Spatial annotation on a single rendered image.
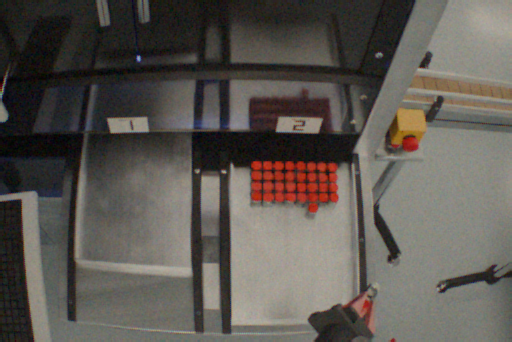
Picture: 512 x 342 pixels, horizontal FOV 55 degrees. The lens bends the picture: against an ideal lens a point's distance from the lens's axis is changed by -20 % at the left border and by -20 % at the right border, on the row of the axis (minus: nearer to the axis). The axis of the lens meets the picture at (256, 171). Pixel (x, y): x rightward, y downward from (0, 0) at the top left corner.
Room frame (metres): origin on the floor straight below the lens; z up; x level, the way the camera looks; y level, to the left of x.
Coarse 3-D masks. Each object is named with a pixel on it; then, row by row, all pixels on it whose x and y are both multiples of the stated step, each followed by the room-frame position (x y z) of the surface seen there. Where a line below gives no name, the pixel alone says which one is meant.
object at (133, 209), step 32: (96, 160) 0.49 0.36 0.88; (128, 160) 0.50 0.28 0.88; (160, 160) 0.51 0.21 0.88; (96, 192) 0.41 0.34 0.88; (128, 192) 0.43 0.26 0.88; (160, 192) 0.44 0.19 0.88; (96, 224) 0.34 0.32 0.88; (128, 224) 0.35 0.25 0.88; (160, 224) 0.37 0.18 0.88; (96, 256) 0.26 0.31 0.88; (128, 256) 0.28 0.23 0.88; (160, 256) 0.30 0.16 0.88
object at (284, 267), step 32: (352, 192) 0.51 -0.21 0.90; (256, 224) 0.41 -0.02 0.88; (288, 224) 0.42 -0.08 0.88; (320, 224) 0.43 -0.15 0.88; (352, 224) 0.44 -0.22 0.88; (256, 256) 0.34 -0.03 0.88; (288, 256) 0.35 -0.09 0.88; (320, 256) 0.36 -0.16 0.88; (352, 256) 0.37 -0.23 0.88; (256, 288) 0.27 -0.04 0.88; (288, 288) 0.28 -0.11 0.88; (320, 288) 0.29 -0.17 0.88; (352, 288) 0.30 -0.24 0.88; (256, 320) 0.20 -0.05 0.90; (288, 320) 0.21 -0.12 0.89
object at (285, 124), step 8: (280, 120) 0.57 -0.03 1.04; (288, 120) 0.57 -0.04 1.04; (296, 120) 0.57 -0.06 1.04; (304, 120) 0.58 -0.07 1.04; (312, 120) 0.58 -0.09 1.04; (320, 120) 0.58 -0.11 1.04; (280, 128) 0.57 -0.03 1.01; (288, 128) 0.57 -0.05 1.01; (296, 128) 0.57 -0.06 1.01; (304, 128) 0.58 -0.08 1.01; (312, 128) 0.58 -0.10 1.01
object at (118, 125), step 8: (112, 120) 0.51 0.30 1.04; (120, 120) 0.51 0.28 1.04; (128, 120) 0.52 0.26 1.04; (136, 120) 0.52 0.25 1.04; (144, 120) 0.52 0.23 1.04; (112, 128) 0.51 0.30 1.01; (120, 128) 0.51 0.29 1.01; (128, 128) 0.51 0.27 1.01; (136, 128) 0.52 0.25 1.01; (144, 128) 0.52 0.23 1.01
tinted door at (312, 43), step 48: (192, 0) 0.55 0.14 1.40; (240, 0) 0.56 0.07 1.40; (288, 0) 0.58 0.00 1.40; (336, 0) 0.59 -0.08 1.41; (384, 0) 0.60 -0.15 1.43; (144, 48) 0.53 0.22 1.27; (192, 48) 0.55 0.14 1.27; (240, 48) 0.56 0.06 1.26; (288, 48) 0.58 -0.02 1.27; (336, 48) 0.59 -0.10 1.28
